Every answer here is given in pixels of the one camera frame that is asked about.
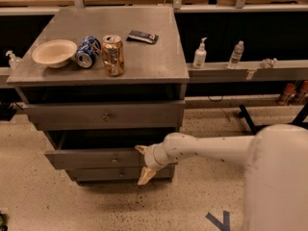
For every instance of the orange bottle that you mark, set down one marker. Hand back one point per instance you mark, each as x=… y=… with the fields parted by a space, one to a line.
x=286 y=94
x=299 y=96

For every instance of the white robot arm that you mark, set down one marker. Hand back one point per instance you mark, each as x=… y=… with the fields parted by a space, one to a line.
x=275 y=161

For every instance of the dark snack bar wrapper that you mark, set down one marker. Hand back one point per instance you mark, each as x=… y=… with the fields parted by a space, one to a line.
x=143 y=37

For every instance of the clear water bottle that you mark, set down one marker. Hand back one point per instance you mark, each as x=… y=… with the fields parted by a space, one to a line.
x=236 y=55

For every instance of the grey wooden drawer cabinet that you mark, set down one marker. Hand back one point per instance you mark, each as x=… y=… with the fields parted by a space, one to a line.
x=151 y=72

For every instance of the white pump lotion bottle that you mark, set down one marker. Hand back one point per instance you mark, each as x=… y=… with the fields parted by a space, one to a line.
x=200 y=55

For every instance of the grey bottom drawer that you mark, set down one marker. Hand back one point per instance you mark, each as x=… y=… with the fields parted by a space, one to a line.
x=105 y=174

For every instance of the grey drawer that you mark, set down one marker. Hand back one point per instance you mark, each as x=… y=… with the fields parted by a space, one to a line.
x=105 y=174
x=114 y=115
x=90 y=149

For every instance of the orange soda can upright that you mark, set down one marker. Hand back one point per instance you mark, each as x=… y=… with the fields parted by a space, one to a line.
x=112 y=55

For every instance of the crumpled white paper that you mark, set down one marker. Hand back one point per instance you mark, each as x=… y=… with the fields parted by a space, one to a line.
x=269 y=63

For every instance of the grey top drawer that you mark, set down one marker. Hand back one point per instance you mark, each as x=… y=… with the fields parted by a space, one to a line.
x=114 y=115

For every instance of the white bowl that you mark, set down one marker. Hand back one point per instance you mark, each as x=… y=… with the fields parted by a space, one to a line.
x=55 y=53

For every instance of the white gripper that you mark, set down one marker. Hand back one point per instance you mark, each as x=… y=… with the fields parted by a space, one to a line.
x=150 y=160

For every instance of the orange bottle right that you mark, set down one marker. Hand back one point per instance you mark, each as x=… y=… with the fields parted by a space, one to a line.
x=299 y=96

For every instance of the blue soda can lying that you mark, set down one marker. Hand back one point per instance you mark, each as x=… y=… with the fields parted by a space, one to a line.
x=87 y=52

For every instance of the orange bottle left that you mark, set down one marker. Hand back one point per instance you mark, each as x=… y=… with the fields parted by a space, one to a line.
x=286 y=94

